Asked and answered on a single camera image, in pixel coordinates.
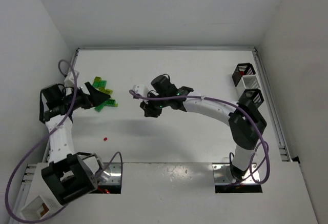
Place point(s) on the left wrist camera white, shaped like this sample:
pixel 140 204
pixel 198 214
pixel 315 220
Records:
pixel 70 79

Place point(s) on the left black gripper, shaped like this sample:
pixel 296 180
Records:
pixel 87 99

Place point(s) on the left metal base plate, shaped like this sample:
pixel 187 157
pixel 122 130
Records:
pixel 111 176

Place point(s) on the yellow-green lego brick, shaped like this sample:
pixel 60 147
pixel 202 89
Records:
pixel 108 91

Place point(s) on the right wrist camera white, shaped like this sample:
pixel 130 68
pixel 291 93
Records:
pixel 141 90

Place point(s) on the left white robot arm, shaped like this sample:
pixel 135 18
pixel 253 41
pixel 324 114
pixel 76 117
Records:
pixel 70 174

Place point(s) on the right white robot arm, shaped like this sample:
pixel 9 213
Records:
pixel 242 117

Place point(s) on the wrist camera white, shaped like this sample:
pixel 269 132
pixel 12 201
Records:
pixel 70 79
pixel 141 90

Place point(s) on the large green lego brick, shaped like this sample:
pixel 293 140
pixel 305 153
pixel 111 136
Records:
pixel 110 103

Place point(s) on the middle white slatted container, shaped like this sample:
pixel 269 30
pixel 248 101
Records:
pixel 247 82

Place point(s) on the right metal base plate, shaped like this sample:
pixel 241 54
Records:
pixel 223 176

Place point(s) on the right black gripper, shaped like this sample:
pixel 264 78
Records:
pixel 149 109

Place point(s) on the far black slatted container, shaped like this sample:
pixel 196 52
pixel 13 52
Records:
pixel 241 70

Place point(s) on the white slatted container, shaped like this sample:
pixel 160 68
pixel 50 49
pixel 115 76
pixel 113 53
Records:
pixel 247 82
pixel 39 208

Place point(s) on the metal base plate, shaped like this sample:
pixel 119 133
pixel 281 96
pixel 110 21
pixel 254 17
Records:
pixel 223 176
pixel 111 176

